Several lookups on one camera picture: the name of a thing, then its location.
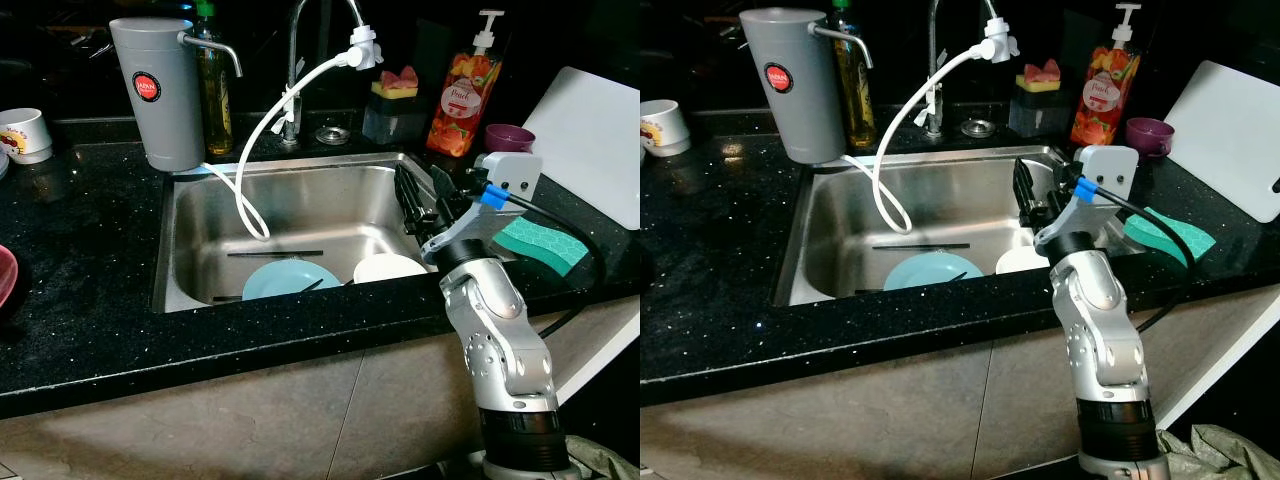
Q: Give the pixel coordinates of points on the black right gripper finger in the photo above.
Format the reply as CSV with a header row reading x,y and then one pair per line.
x,y
1054,182
443,190
1024,195
410,200

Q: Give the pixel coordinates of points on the red plate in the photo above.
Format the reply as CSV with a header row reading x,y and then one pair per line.
x,y
6,278

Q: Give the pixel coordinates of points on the white bowl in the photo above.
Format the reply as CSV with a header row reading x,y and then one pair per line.
x,y
1020,262
388,268

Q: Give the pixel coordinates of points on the black sponge holder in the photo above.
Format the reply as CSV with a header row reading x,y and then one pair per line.
x,y
1036,110
390,118

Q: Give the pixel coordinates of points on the round chrome counter cap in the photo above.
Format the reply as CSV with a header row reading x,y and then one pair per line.
x,y
332,135
979,128

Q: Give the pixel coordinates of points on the purple cup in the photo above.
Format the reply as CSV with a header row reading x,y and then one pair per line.
x,y
1148,135
508,138

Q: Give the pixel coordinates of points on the stainless steel sink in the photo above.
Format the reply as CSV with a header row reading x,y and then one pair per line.
x,y
940,200
320,205

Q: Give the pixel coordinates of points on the orange pump soap bottle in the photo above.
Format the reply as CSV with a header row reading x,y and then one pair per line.
x,y
1105,95
462,105

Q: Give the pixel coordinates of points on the green sponge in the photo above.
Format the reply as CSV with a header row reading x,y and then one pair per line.
x,y
1170,235
545,245

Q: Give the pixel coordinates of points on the yellow and pink sponge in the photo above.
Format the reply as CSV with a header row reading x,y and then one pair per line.
x,y
397,84
1040,76

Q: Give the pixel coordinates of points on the black chopstick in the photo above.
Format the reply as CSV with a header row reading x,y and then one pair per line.
x,y
275,253
920,246
312,286

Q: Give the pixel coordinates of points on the light blue plate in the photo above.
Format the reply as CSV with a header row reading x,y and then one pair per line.
x,y
285,280
925,272

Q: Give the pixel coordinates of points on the white cutting board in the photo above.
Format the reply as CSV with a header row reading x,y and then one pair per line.
x,y
1225,135
592,140

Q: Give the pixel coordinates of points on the chrome gooseneck faucet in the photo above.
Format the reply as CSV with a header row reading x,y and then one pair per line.
x,y
292,70
935,60

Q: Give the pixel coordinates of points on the green-capped amber liquid bottle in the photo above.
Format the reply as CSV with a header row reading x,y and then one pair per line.
x,y
855,100
215,100

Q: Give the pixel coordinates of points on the grey water filter canister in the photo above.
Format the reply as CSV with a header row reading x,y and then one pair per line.
x,y
800,100
165,110

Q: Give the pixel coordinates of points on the grey-green woven bag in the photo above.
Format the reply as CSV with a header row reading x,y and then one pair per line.
x,y
1225,455
605,462

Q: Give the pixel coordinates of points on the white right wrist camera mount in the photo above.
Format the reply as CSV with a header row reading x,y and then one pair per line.
x,y
508,178
1108,170

